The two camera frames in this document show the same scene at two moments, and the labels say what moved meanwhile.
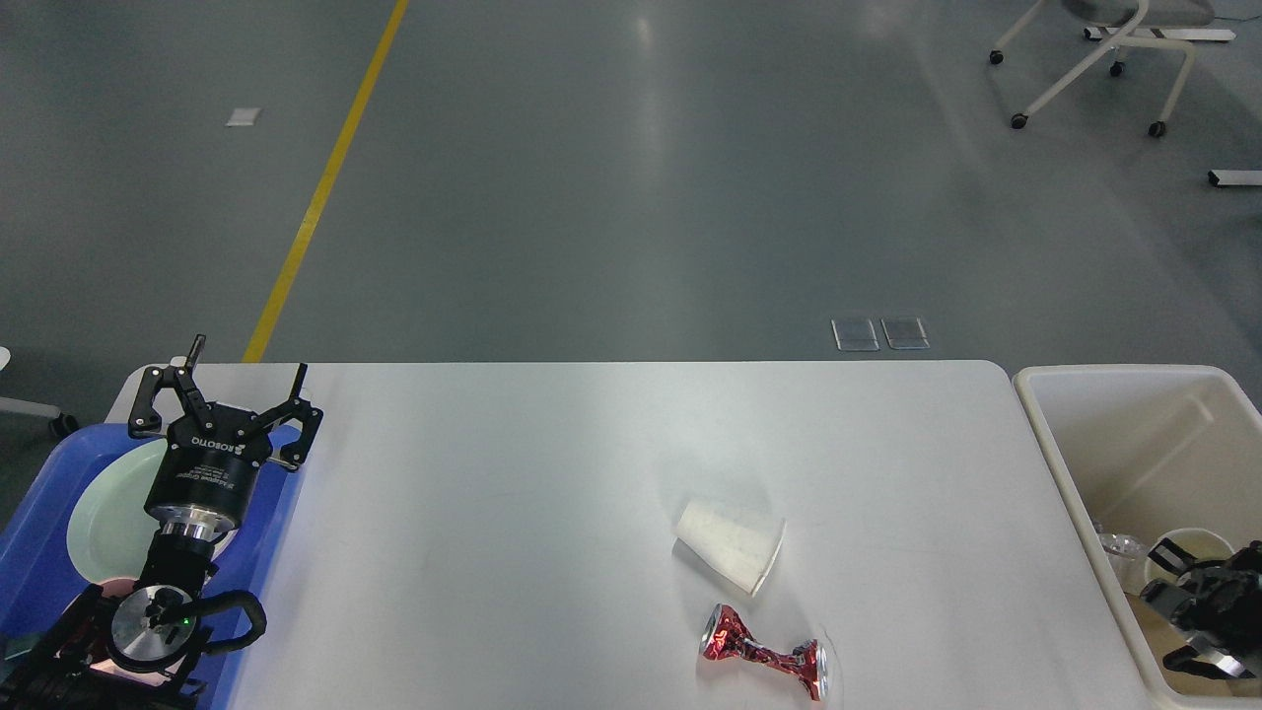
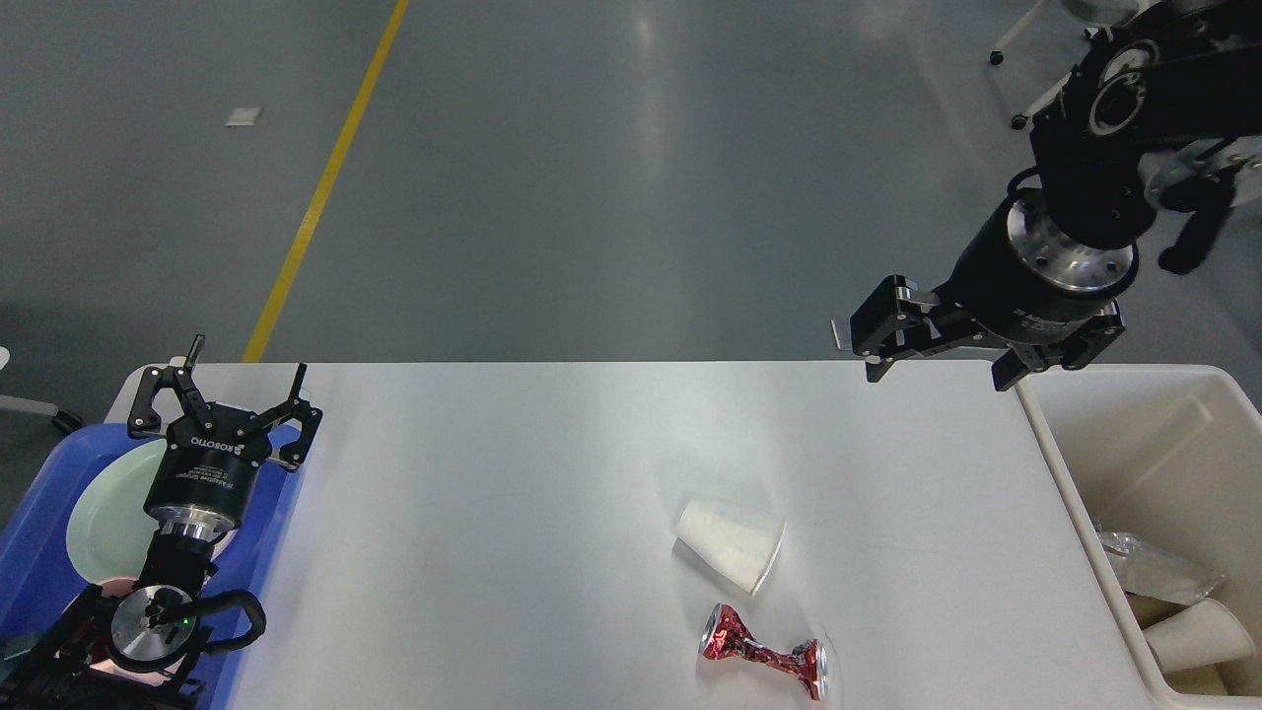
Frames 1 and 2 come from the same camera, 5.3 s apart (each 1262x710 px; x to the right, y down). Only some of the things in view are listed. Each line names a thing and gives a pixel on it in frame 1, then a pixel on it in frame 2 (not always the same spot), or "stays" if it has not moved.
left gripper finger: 146,419 stays
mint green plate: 108,527 stays
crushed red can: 726,636 stays
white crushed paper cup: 737,547 stays
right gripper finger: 1171,555 -> 895,320
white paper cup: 1206,545 -> 1206,632
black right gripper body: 1218,600 -> 1020,277
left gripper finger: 294,454 stays
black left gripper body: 206,476 stays
